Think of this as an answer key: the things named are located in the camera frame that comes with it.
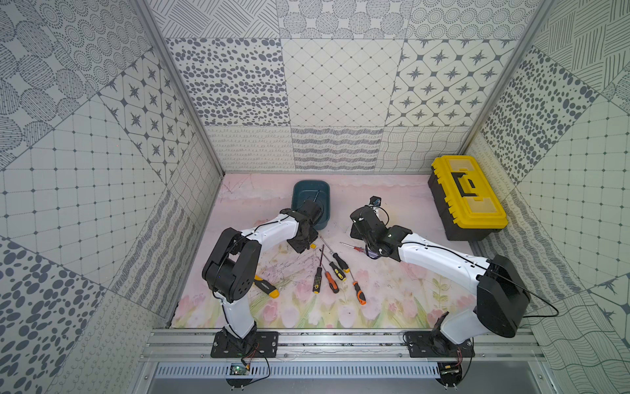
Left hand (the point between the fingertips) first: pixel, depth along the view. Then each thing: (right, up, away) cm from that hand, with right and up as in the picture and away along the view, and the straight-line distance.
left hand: (312, 237), depth 93 cm
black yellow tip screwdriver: (+12, -10, -4) cm, 16 cm away
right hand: (+18, +6, -7) cm, 20 cm away
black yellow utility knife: (-13, -17, -10) cm, 24 cm away
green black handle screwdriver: (+1, +17, +17) cm, 24 cm away
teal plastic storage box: (-1, +19, +20) cm, 28 cm away
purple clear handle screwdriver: (+18, -1, -20) cm, 27 cm away
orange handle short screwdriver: (+7, -15, -9) cm, 19 cm away
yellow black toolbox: (+57, +12, -6) cm, 59 cm away
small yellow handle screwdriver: (0, -4, +2) cm, 4 cm away
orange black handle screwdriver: (+17, -18, -10) cm, 27 cm away
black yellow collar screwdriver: (+2, -14, -7) cm, 16 cm away
